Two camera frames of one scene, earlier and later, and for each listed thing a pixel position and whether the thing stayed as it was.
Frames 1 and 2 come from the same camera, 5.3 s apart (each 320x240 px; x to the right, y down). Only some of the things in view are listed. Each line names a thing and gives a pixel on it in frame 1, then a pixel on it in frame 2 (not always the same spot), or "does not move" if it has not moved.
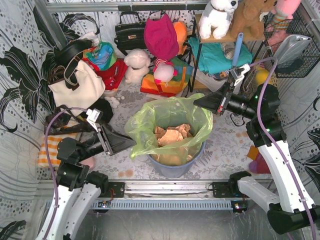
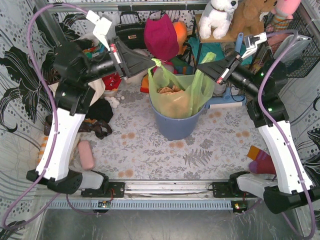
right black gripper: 223,103 to 227,70
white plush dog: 216,17 does not move
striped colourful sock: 259,165 does not move
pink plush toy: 283,12 does not move
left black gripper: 105,143 to 120,57
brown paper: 170,135 to 170,91
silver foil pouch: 290,48 does not move
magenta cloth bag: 161,36 does not move
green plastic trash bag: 140,132 to 179,96
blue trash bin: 175,171 to 174,129
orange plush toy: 181,29 does not move
